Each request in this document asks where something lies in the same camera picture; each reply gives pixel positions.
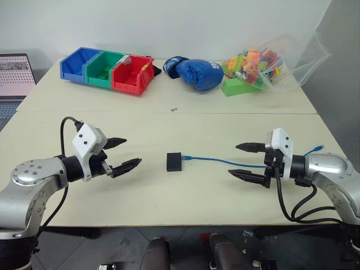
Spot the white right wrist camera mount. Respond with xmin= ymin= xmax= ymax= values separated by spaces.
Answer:
xmin=265 ymin=127 xmax=294 ymax=180

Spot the blue boxing glove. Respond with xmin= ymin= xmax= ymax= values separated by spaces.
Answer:
xmin=163 ymin=56 xmax=225 ymax=92

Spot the open laptop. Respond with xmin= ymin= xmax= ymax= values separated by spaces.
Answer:
xmin=0 ymin=53 xmax=38 ymax=131

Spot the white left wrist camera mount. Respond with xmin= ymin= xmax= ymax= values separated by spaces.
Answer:
xmin=71 ymin=123 xmax=109 ymax=182

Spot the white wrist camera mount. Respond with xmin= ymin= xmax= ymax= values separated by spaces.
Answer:
xmin=265 ymin=127 xmax=294 ymax=180
xmin=71 ymin=123 xmax=109 ymax=182

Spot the red plastic storage bin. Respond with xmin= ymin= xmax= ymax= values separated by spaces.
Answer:
xmin=111 ymin=54 xmax=155 ymax=97

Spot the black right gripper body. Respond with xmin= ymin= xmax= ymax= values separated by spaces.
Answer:
xmin=263 ymin=148 xmax=285 ymax=189

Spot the blue Ethernet cable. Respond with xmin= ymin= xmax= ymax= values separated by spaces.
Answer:
xmin=181 ymin=144 xmax=325 ymax=169

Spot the small black box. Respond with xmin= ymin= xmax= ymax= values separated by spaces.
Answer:
xmin=166 ymin=152 xmax=183 ymax=173

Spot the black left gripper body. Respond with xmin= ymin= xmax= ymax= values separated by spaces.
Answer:
xmin=88 ymin=150 xmax=115 ymax=178

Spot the dark rounded shape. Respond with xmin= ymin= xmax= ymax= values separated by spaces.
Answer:
xmin=139 ymin=236 xmax=172 ymax=270

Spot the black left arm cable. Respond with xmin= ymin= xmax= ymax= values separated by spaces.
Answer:
xmin=35 ymin=116 xmax=85 ymax=247

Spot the green plastic storage bin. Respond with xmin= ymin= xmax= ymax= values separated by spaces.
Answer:
xmin=84 ymin=51 xmax=128 ymax=89

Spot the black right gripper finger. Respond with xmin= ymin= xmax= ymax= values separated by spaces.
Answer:
xmin=235 ymin=142 xmax=267 ymax=154
xmin=227 ymin=169 xmax=267 ymax=188

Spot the clear bag of colourful blocks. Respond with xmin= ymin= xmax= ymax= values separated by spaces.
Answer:
xmin=220 ymin=33 xmax=333 ymax=91

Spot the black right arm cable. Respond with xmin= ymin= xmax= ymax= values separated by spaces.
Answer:
xmin=274 ymin=164 xmax=344 ymax=225

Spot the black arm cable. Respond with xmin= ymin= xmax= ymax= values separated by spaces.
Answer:
xmin=35 ymin=116 xmax=85 ymax=247
xmin=274 ymin=164 xmax=344 ymax=225

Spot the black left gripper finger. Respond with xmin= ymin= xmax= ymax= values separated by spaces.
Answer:
xmin=111 ymin=157 xmax=143 ymax=179
xmin=104 ymin=137 xmax=128 ymax=151

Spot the green wedge block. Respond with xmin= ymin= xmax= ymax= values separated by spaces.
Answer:
xmin=221 ymin=78 xmax=262 ymax=97

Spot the blue plastic storage bin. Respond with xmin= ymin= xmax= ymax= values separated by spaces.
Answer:
xmin=59 ymin=47 xmax=102 ymax=84

